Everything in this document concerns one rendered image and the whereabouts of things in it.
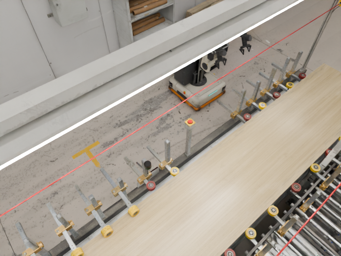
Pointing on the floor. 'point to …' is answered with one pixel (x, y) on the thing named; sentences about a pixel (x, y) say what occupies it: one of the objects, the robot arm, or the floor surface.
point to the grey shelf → (123, 29)
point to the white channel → (154, 39)
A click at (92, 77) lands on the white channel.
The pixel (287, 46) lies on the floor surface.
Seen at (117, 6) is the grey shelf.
